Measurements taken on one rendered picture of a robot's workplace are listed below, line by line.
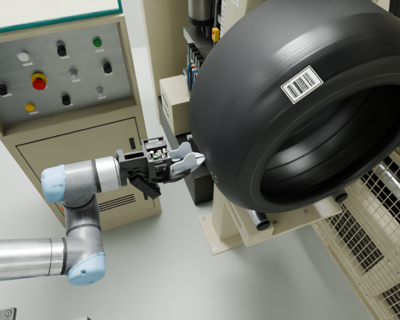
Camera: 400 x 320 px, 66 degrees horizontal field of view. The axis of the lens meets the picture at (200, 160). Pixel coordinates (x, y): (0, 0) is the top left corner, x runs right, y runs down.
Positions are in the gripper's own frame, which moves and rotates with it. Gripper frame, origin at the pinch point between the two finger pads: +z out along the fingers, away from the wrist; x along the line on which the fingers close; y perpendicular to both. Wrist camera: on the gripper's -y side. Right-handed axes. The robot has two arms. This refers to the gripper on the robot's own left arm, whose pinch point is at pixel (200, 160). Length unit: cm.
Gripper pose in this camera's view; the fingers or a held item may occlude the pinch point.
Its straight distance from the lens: 77.5
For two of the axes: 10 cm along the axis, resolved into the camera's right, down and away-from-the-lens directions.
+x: -3.5, -7.3, 5.9
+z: 9.3, -2.0, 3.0
